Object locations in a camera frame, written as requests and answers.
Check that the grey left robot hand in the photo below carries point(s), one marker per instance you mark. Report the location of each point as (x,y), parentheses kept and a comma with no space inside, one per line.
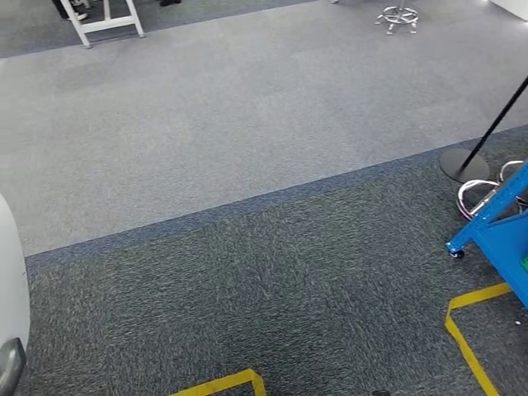
(10,369)

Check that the white curved plastic car part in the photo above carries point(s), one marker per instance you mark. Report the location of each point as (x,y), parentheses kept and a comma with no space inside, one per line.
(12,273)

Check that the blue metal shelf rack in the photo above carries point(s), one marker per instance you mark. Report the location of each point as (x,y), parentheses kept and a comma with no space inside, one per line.
(507,246)

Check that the yellow floor tape strip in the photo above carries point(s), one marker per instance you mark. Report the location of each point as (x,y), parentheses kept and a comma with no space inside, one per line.
(478,295)
(231,381)
(470,352)

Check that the person's foot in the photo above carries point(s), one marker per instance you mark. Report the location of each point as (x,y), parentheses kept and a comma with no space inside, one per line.
(170,2)
(68,10)

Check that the chrome stool base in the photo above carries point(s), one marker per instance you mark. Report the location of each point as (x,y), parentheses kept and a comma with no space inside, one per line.
(397,15)

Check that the black pole floor stand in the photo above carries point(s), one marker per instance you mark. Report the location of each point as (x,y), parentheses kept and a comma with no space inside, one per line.
(462,164)

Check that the white metal table frame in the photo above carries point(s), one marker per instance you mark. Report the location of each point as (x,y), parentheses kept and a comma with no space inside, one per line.
(107,23)

